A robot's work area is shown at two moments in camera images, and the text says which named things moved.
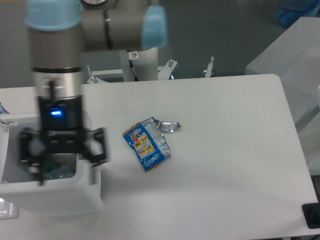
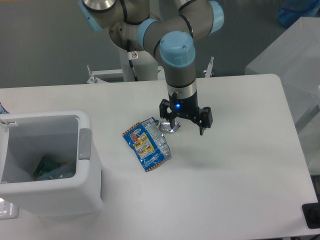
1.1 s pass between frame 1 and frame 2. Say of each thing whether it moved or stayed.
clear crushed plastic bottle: stayed
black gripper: moved
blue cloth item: stayed
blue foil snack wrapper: stayed
